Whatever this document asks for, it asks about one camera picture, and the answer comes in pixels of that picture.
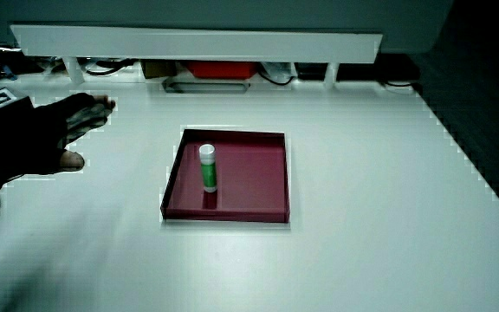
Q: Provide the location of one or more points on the person's left hand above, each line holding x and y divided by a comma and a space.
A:
28, 138

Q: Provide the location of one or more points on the green and white glue stick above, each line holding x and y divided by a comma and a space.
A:
208, 171

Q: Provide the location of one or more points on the brown cardboard box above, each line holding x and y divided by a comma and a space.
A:
158, 68

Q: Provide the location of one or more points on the white desk shelf riser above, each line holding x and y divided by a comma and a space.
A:
197, 43

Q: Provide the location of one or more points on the red box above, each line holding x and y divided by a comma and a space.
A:
221, 69

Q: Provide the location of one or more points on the dark red square tray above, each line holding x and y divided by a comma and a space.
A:
249, 177

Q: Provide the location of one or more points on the clear plastic bag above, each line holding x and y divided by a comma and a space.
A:
277, 69

